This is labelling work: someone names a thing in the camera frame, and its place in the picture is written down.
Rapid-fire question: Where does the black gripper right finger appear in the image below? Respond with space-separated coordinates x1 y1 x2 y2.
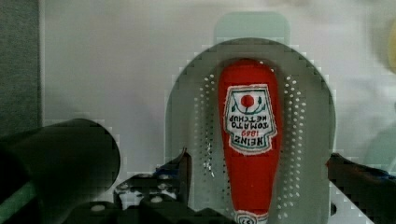
326 153 396 224

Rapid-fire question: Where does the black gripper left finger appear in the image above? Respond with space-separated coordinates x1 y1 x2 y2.
113 147 236 224

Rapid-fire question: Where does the red ketchup bottle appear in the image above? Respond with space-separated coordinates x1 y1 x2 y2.
218 59 282 224

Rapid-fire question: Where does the green oval strainer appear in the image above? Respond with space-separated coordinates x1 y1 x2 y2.
165 12 335 224

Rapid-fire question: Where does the black pot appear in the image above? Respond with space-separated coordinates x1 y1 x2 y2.
1 119 120 224

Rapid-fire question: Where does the green spatula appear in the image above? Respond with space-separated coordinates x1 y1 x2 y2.
0 182 36 218

